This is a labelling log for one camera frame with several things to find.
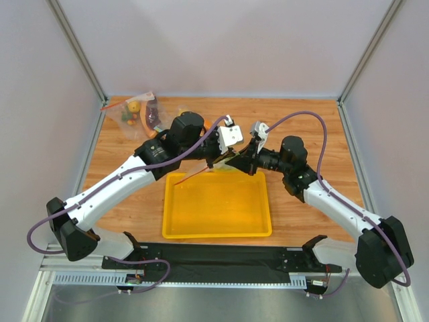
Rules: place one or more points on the fake purple sweet potato slice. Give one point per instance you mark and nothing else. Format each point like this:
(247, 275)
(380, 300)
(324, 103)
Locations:
(150, 118)

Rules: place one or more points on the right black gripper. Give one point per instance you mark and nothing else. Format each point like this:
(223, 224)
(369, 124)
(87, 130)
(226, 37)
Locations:
(252, 157)

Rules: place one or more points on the fake small cherry tomatoes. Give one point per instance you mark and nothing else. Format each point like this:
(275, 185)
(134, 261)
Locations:
(128, 117)

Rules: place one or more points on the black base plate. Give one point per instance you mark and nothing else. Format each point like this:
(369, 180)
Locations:
(194, 263)

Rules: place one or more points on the aluminium frame rail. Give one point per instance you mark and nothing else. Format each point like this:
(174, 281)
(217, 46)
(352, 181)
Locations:
(126, 276)

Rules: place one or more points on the yellow plastic tray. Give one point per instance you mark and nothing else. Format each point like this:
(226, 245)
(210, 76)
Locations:
(216, 205)

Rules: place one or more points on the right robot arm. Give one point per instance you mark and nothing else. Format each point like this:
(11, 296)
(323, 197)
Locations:
(380, 251)

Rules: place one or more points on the red-zip clear bag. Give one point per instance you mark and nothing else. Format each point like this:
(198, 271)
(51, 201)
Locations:
(134, 132)
(219, 166)

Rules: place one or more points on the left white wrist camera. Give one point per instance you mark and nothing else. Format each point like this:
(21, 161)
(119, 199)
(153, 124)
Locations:
(229, 135)

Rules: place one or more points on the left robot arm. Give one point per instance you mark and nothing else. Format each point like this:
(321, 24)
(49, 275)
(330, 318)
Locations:
(74, 219)

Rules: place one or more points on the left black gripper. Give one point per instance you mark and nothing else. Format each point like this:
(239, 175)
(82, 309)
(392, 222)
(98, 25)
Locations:
(216, 151)

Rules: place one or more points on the blue-zip clear bag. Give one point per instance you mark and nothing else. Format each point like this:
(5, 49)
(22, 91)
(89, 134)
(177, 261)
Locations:
(166, 117)

